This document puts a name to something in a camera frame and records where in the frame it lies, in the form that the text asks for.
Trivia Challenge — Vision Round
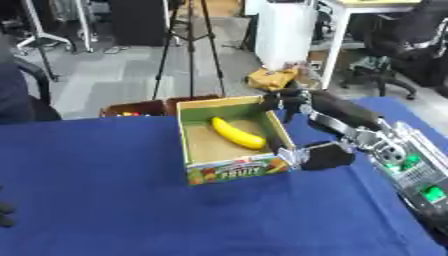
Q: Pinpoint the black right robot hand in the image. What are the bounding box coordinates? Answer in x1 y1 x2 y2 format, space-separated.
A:
259 87 387 172

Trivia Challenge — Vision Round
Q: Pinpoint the black office chair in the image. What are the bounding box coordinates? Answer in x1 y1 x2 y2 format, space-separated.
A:
339 0 448 101

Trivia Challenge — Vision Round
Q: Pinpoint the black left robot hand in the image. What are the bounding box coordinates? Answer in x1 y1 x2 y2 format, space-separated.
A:
0 186 18 229

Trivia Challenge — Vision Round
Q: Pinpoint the tan paper bag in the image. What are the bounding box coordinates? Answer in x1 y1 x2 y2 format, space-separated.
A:
245 66 303 93

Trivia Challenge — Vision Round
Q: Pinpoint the white stand with legs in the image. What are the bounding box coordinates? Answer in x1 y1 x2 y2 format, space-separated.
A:
15 0 97 54

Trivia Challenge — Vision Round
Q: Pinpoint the brown cardboard box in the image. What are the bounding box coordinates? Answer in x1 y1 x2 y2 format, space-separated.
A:
98 94 223 118

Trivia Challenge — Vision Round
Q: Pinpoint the white desk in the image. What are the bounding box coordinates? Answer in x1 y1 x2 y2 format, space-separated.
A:
318 0 424 90

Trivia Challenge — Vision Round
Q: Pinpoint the black tripod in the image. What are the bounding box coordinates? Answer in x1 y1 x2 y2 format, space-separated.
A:
150 0 228 101

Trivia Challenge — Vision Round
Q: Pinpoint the cardboard box with green inside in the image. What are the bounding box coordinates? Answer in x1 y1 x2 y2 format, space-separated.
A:
175 95 298 186

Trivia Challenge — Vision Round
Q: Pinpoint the yellow toy banana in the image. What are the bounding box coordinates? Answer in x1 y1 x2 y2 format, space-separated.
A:
210 116 268 151

